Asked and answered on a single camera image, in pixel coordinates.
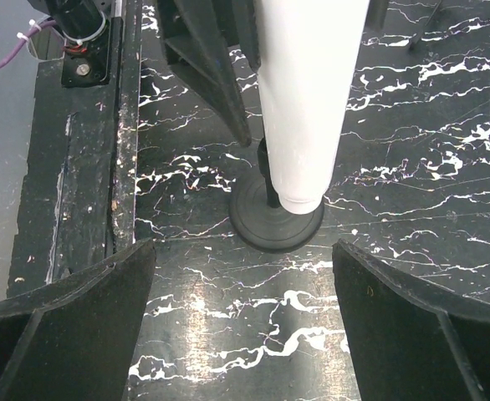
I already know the white microphone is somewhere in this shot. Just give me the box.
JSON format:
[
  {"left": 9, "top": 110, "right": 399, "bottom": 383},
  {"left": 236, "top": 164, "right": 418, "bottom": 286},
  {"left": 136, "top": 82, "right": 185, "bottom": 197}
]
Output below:
[{"left": 256, "top": 0, "right": 369, "bottom": 215}]

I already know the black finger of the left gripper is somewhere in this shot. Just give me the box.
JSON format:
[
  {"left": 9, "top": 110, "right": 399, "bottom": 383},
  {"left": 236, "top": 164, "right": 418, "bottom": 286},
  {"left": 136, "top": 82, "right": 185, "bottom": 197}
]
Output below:
[{"left": 156, "top": 0, "right": 252, "bottom": 147}]

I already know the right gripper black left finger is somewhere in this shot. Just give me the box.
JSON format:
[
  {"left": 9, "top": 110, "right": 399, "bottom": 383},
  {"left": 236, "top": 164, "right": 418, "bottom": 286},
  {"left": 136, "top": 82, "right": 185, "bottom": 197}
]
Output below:
[{"left": 0, "top": 240, "right": 156, "bottom": 400}]

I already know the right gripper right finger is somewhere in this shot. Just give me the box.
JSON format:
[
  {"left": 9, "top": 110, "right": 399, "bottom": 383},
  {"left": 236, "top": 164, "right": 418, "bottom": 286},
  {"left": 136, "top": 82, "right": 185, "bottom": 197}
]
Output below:
[{"left": 332, "top": 240, "right": 490, "bottom": 400}]

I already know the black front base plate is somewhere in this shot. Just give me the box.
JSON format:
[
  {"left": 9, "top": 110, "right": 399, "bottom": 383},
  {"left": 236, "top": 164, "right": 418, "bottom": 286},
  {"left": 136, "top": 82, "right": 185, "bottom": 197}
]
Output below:
[{"left": 7, "top": 1, "right": 141, "bottom": 297}]

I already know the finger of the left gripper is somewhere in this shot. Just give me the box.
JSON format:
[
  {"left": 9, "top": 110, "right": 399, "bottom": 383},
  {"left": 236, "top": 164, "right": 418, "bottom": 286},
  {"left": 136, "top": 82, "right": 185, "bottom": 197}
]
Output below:
[{"left": 232, "top": 0, "right": 261, "bottom": 72}]

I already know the small black tripod stand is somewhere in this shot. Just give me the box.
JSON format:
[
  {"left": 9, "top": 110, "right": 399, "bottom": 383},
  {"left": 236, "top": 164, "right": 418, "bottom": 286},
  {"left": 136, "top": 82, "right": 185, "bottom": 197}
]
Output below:
[{"left": 408, "top": 0, "right": 443, "bottom": 52}]

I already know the black mic stand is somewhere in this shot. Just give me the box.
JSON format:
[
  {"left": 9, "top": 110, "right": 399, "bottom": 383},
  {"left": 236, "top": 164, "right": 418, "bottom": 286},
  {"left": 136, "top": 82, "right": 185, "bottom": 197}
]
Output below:
[{"left": 228, "top": 140, "right": 324, "bottom": 253}]

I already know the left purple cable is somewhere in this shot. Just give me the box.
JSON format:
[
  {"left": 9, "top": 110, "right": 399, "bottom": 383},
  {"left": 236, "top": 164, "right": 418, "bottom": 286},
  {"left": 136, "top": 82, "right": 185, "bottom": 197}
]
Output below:
[{"left": 0, "top": 18, "right": 62, "bottom": 77}]

